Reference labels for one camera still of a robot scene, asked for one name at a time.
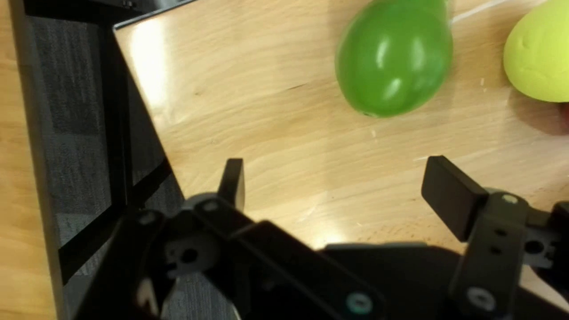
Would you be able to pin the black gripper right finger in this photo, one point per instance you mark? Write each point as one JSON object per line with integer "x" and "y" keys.
{"x": 502, "y": 233}

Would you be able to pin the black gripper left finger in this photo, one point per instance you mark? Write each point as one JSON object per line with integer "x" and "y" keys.
{"x": 150, "y": 251}

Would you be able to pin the green pear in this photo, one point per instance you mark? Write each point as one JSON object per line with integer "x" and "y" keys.
{"x": 395, "y": 55}

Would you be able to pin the large yellow ball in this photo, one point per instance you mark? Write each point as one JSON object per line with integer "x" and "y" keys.
{"x": 536, "y": 55}

